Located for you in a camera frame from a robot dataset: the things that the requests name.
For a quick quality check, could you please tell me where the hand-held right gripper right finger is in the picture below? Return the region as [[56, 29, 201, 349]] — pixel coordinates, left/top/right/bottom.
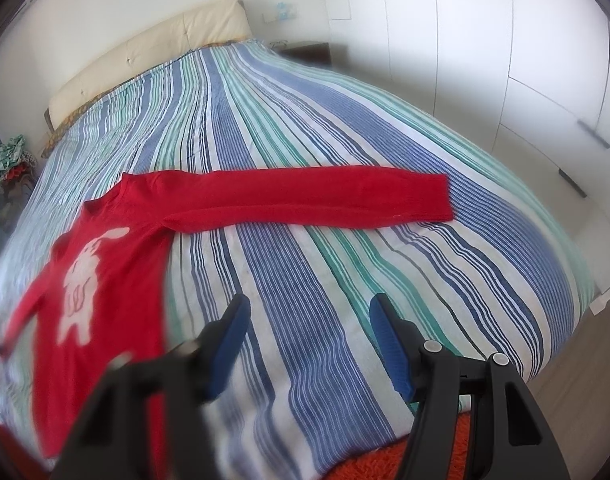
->
[[369, 293, 570, 480]]

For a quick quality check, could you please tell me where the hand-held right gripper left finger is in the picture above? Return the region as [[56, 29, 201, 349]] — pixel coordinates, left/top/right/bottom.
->
[[50, 293, 253, 480]]

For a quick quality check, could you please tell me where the red sweater with white figure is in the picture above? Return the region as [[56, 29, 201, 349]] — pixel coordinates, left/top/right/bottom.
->
[[0, 170, 456, 480]]

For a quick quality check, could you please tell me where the pile of colourful clothes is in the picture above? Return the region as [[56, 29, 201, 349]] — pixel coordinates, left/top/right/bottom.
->
[[0, 134, 38, 201]]

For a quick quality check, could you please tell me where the orange shaggy rug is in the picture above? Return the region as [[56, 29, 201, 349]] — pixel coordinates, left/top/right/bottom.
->
[[330, 410, 486, 480]]

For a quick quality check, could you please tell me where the yellow patterned sheet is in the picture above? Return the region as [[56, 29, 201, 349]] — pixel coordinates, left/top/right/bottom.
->
[[40, 100, 106, 158]]

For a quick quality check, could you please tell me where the blue green striped bedspread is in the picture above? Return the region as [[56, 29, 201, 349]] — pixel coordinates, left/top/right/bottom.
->
[[0, 40, 598, 476]]

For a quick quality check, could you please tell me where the cream padded headboard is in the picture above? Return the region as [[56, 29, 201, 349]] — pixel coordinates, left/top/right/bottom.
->
[[45, 0, 253, 128]]

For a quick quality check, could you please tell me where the white wardrobe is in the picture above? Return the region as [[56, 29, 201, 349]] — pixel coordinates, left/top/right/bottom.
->
[[330, 0, 610, 241]]

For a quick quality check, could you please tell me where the dark wardrobe handle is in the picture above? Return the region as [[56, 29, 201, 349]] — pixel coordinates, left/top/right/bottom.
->
[[559, 169, 586, 196], [577, 121, 610, 150]]

